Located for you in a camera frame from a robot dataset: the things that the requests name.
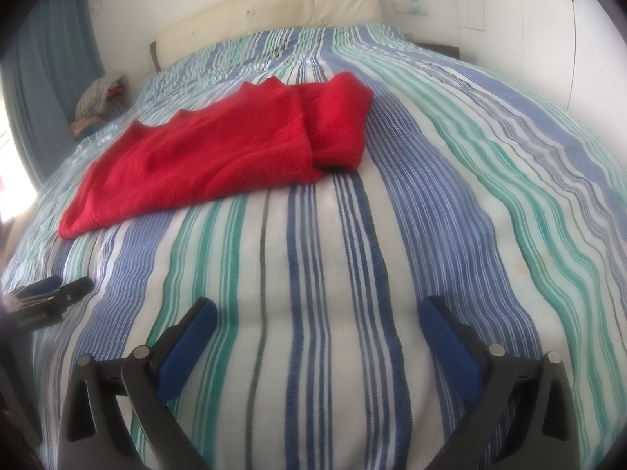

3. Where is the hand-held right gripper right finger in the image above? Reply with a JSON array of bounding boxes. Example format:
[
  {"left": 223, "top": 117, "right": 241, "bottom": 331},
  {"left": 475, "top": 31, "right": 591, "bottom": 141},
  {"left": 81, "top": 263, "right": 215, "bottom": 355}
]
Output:
[{"left": 419, "top": 296, "right": 582, "bottom": 470}]

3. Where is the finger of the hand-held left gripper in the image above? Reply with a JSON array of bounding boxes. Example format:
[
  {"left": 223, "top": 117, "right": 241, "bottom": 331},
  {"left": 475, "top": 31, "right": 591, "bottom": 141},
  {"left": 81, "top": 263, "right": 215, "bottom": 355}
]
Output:
[
  {"left": 4, "top": 275, "right": 63, "bottom": 300},
  {"left": 20, "top": 277, "right": 95, "bottom": 311}
]

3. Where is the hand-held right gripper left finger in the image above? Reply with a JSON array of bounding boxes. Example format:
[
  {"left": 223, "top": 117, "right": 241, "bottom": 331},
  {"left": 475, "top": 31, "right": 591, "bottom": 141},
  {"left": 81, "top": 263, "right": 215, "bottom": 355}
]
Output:
[{"left": 59, "top": 298, "right": 219, "bottom": 470}]

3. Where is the red sweater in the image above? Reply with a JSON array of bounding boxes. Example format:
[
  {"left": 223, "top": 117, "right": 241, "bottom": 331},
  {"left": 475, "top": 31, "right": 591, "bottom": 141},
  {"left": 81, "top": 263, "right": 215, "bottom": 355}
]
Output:
[{"left": 58, "top": 71, "right": 376, "bottom": 241}]

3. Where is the pile of clothes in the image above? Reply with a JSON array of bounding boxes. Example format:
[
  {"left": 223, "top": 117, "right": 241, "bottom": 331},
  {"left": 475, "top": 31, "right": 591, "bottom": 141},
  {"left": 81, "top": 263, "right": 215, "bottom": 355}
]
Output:
[{"left": 68, "top": 73, "right": 129, "bottom": 136}]

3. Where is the striped blanket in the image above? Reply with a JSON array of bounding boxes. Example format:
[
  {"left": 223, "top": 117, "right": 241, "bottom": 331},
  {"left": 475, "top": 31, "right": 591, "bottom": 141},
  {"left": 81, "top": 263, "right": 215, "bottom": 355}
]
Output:
[{"left": 0, "top": 23, "right": 627, "bottom": 470}]

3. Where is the blue curtain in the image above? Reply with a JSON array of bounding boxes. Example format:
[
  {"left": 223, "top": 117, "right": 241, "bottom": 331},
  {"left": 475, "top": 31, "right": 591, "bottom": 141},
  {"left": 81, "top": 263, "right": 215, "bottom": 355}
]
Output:
[{"left": 0, "top": 0, "right": 107, "bottom": 183}]

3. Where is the dark wooden nightstand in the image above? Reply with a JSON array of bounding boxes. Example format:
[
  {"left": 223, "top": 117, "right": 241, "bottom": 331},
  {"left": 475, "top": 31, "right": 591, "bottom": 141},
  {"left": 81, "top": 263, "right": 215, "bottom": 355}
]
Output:
[{"left": 406, "top": 33, "right": 462, "bottom": 61}]

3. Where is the white wardrobe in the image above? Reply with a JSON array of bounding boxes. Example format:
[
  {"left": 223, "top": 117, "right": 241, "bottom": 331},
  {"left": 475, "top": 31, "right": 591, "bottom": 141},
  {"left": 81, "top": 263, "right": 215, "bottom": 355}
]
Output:
[{"left": 458, "top": 0, "right": 627, "bottom": 157}]

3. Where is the cream padded headboard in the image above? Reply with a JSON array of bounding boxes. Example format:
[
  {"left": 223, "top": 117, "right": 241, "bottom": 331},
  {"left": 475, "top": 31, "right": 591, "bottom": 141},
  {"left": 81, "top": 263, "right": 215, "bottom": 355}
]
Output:
[{"left": 149, "top": 0, "right": 383, "bottom": 72}]

